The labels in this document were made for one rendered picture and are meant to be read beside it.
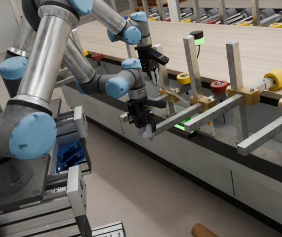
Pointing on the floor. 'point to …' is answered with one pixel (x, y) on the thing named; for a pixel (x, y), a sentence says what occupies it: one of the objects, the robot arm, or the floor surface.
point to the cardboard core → (202, 231)
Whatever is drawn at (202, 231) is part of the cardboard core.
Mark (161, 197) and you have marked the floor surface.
